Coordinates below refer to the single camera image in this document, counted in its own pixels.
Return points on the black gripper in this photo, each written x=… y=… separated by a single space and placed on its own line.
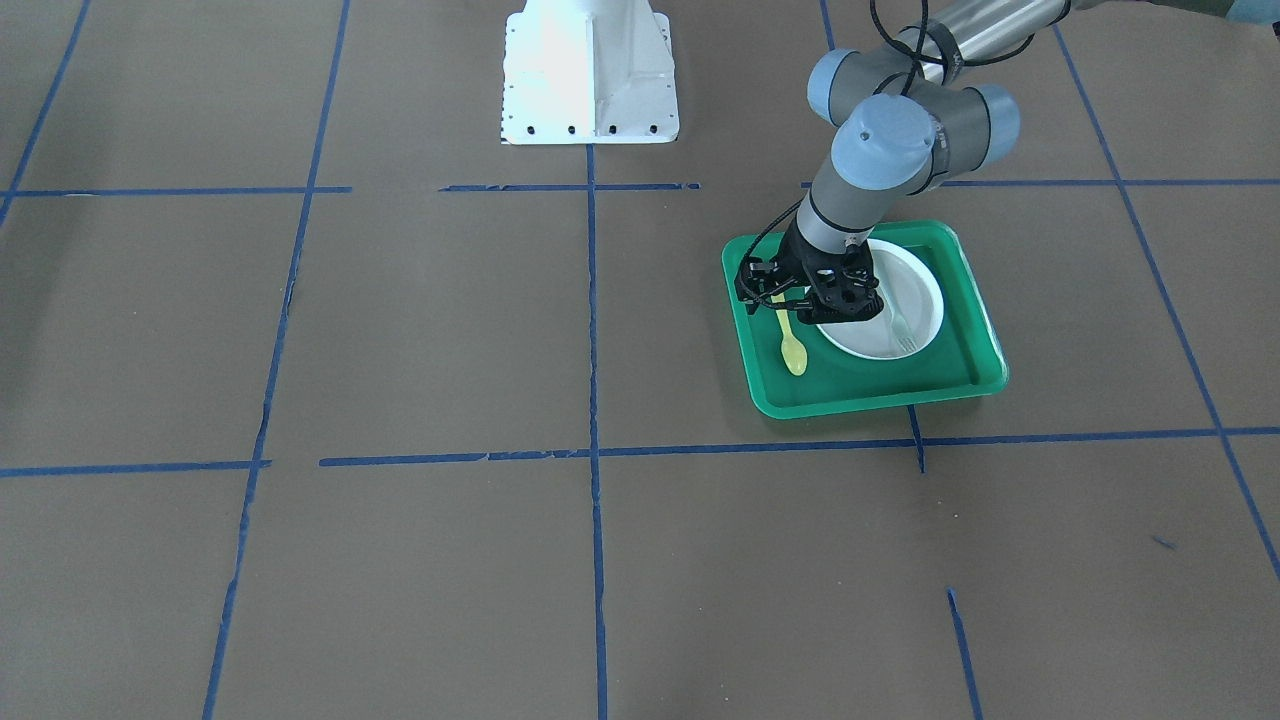
x=796 y=254

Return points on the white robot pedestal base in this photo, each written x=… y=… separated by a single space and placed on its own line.
x=580 y=72

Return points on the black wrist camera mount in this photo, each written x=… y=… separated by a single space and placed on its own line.
x=843 y=290

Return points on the green plastic tray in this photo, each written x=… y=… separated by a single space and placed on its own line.
x=964 y=360

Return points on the brown paper table cover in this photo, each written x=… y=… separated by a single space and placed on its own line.
x=320 y=402

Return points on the white round plate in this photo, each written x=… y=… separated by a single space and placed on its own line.
x=914 y=289

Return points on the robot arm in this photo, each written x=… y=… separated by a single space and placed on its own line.
x=902 y=127

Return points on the pale grey plastic fork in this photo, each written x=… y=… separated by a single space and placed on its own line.
x=900 y=331

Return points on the yellow plastic spoon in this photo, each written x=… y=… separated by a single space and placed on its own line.
x=793 y=351

